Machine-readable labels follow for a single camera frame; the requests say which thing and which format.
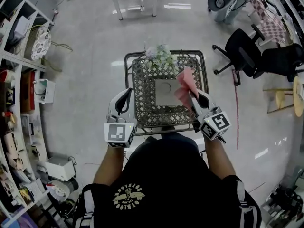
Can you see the person's right forearm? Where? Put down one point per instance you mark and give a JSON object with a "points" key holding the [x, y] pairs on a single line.
{"points": [[218, 158]]}

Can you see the dark lattice coffee table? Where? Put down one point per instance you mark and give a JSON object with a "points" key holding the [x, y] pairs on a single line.
{"points": [[145, 91]]}

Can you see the pink cloth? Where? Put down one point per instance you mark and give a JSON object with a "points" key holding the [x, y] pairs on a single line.
{"points": [[187, 79]]}

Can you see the red box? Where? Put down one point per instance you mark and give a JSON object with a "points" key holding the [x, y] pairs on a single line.
{"points": [[27, 91]]}

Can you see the person's left forearm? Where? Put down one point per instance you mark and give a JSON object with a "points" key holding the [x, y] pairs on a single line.
{"points": [[109, 165]]}

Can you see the black office chair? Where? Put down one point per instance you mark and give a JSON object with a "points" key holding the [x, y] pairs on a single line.
{"points": [[242, 49]]}

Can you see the grey round bin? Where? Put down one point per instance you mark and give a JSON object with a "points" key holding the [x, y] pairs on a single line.
{"points": [[69, 186]]}

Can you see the white vase with flowers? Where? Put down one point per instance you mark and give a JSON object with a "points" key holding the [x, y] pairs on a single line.
{"points": [[159, 56]]}

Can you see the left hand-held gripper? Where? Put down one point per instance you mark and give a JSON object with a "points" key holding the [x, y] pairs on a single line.
{"points": [[116, 134]]}

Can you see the white jug with red top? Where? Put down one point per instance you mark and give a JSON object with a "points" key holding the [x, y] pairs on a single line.
{"points": [[6, 76]]}

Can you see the round wooden side table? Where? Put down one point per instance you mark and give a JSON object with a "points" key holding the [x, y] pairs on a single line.
{"points": [[298, 101]]}

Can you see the white framed table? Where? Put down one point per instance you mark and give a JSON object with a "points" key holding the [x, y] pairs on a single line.
{"points": [[118, 8]]}

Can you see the white microwave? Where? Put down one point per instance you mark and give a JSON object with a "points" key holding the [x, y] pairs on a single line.
{"points": [[22, 27]]}

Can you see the white shelf unit with clutter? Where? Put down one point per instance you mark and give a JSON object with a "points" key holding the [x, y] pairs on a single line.
{"points": [[23, 61]]}

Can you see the grey square tray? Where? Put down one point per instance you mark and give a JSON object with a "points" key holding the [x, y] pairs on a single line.
{"points": [[166, 96]]}

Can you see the person's body in black t-shirt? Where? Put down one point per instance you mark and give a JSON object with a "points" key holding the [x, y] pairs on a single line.
{"points": [[171, 174]]}

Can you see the white shelf unit with black items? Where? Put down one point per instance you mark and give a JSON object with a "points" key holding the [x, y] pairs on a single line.
{"points": [[292, 6]]}

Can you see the white bag with teal lining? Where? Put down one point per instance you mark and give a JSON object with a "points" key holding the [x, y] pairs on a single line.
{"points": [[47, 91]]}

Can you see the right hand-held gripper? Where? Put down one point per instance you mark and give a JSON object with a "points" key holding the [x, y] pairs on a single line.
{"points": [[218, 125]]}

